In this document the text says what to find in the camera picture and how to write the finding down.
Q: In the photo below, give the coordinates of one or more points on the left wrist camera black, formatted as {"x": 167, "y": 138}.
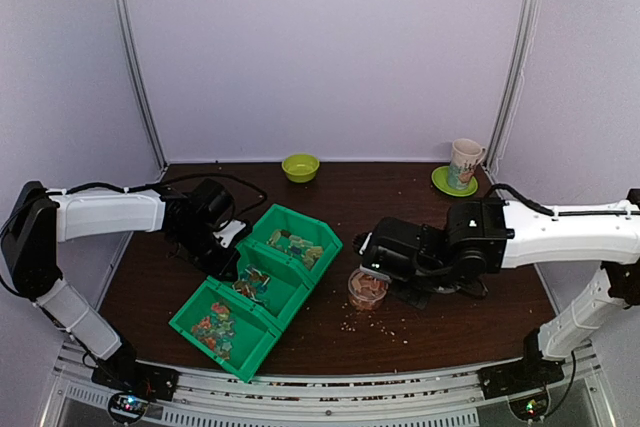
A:
{"x": 215, "y": 213}

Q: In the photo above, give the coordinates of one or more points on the green wrapped candies pile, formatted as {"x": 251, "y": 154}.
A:
{"x": 296, "y": 247}

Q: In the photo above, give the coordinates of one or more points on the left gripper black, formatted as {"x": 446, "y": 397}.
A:
{"x": 219, "y": 269}

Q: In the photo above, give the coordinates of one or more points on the green saucer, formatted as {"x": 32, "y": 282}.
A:
{"x": 454, "y": 182}

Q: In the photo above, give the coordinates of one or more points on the green three-compartment candy bin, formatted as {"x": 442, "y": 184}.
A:
{"x": 237, "y": 322}

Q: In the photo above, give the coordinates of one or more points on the dark wrapped candies pile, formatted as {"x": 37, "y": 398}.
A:
{"x": 252, "y": 284}

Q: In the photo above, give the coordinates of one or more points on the right aluminium frame post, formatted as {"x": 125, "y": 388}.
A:
{"x": 512, "y": 89}

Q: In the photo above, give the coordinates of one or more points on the aluminium frame post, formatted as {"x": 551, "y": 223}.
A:
{"x": 512, "y": 89}
{"x": 137, "y": 81}

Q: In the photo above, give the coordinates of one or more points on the clear plastic jar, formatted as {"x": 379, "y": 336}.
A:
{"x": 366, "y": 293}

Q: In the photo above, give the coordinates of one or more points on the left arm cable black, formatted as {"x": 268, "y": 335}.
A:
{"x": 150, "y": 184}

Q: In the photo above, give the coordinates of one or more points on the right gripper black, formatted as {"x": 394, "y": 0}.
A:
{"x": 414, "y": 299}

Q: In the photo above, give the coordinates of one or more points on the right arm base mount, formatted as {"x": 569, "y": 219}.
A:
{"x": 524, "y": 384}

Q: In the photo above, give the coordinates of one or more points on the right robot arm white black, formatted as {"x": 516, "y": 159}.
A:
{"x": 607, "y": 234}

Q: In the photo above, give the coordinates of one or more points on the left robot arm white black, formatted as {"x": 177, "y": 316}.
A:
{"x": 66, "y": 306}

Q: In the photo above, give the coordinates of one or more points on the left aluminium frame post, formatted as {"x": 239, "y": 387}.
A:
{"x": 137, "y": 81}

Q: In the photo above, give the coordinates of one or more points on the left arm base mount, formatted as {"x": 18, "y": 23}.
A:
{"x": 132, "y": 398}

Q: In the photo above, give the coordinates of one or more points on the patterned ceramic mug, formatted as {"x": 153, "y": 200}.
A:
{"x": 466, "y": 154}

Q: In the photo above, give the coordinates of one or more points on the small green bowl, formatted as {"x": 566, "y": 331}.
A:
{"x": 300, "y": 168}

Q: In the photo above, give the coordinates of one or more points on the orange candies pile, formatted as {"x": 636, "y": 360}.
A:
{"x": 216, "y": 331}

